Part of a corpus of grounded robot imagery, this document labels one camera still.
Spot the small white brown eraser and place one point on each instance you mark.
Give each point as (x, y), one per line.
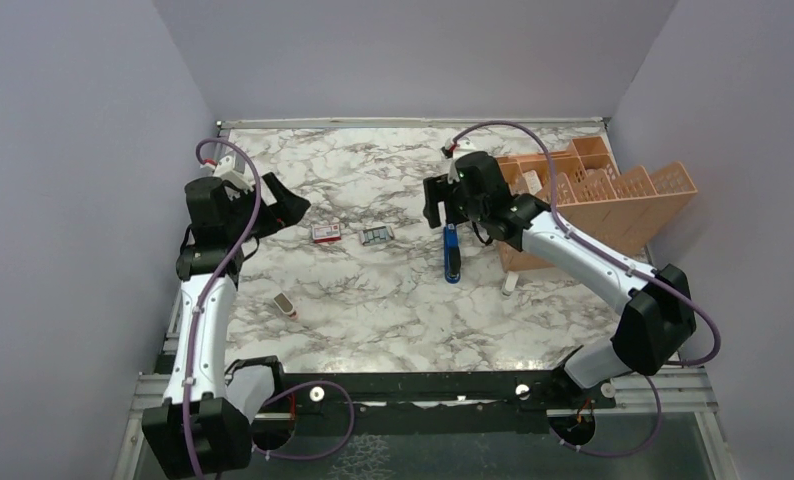
(285, 305)

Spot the peach plastic desk organizer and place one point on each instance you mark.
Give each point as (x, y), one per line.
(622, 210)

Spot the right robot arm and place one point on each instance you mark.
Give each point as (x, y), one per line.
(655, 318)

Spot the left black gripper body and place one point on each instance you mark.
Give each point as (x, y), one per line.
(244, 207)

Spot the red white staple box sleeve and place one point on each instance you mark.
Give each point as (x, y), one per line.
(326, 233)

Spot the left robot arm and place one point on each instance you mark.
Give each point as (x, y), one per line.
(203, 424)

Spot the white tube by organizer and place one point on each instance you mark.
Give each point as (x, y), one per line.
(510, 283)

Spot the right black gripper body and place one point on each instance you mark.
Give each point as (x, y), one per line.
(471, 208)

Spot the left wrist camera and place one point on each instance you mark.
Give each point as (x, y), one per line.
(235, 171)

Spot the aluminium front frame rail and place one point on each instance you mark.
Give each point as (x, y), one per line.
(677, 390)

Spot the blue stapler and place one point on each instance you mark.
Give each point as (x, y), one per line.
(452, 254)

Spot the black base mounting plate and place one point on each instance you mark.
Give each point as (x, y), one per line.
(330, 404)

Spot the staple box tray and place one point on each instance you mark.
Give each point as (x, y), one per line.
(376, 235)

